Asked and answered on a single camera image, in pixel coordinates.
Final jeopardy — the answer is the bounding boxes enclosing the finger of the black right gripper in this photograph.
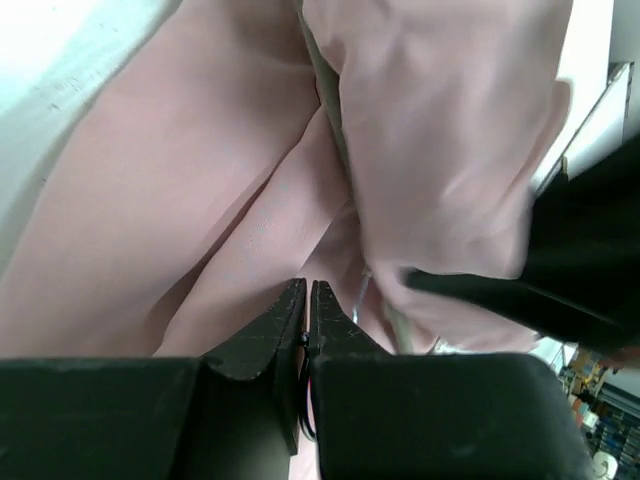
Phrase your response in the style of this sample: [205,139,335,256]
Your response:
[404,270,639,350]

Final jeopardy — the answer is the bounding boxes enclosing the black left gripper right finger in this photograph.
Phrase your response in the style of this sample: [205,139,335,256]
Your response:
[309,282,592,480]

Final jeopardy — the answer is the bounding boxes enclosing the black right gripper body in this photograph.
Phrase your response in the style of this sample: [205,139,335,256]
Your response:
[520,137,639,330]

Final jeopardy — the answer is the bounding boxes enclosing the pink trousers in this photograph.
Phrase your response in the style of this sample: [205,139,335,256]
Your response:
[0,0,574,480]

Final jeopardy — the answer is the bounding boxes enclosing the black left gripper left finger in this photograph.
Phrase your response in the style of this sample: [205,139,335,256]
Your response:
[1,279,306,479]

